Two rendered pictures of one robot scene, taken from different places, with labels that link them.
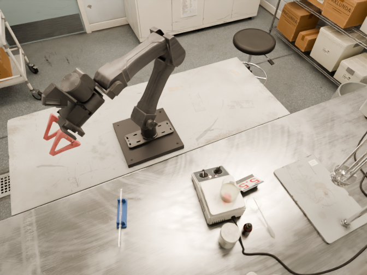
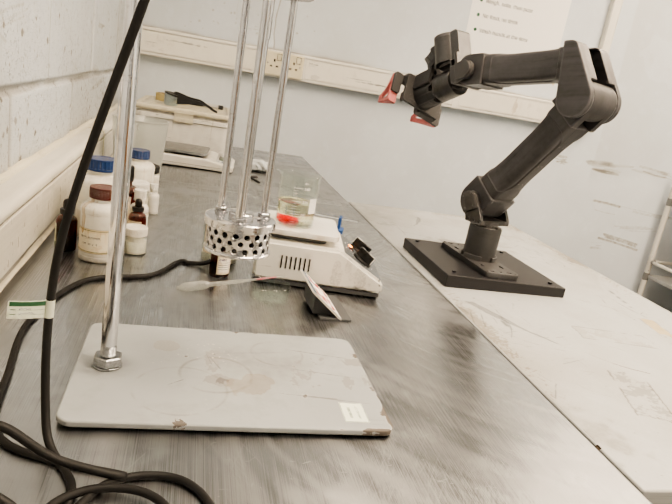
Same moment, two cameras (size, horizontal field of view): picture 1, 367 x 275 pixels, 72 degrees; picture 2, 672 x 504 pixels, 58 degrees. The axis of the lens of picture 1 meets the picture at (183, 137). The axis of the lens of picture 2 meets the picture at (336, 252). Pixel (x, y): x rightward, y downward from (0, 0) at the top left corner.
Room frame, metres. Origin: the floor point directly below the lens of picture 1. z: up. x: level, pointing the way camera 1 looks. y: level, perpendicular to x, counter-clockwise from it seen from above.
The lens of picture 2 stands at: (0.60, -1.05, 1.21)
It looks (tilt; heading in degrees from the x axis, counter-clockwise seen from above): 16 degrees down; 101
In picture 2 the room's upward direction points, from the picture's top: 10 degrees clockwise
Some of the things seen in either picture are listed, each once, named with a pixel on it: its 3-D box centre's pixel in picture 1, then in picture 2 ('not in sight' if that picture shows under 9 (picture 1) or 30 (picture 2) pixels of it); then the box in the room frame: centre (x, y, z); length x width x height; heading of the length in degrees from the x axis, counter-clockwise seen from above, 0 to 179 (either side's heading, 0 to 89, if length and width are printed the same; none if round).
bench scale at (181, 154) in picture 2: not in sight; (190, 156); (-0.20, 0.65, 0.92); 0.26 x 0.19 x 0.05; 21
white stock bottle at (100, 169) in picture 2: not in sight; (100, 197); (0.04, -0.17, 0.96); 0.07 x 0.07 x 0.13
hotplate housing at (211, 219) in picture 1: (218, 193); (311, 253); (0.39, -0.13, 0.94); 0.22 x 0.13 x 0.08; 17
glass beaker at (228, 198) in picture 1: (230, 191); (295, 199); (0.36, -0.15, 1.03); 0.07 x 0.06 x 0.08; 23
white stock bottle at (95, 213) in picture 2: not in sight; (101, 222); (0.10, -0.27, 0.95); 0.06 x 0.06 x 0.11
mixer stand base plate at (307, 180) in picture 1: (319, 193); (230, 375); (0.42, -0.51, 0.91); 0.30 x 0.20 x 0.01; 26
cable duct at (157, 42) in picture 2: not in sight; (384, 83); (0.22, 1.39, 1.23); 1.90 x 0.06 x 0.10; 26
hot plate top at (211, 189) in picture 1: (222, 194); (300, 225); (0.37, -0.13, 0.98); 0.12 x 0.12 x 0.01; 17
